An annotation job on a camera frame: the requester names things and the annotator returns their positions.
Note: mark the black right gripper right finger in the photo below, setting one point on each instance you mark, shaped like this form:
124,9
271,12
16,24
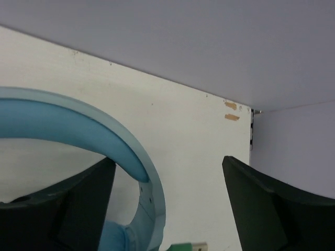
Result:
272,215

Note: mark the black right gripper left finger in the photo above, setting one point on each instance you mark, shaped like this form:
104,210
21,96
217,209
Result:
68,215

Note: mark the light blue over-ear headphones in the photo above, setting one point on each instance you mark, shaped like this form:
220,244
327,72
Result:
36,114

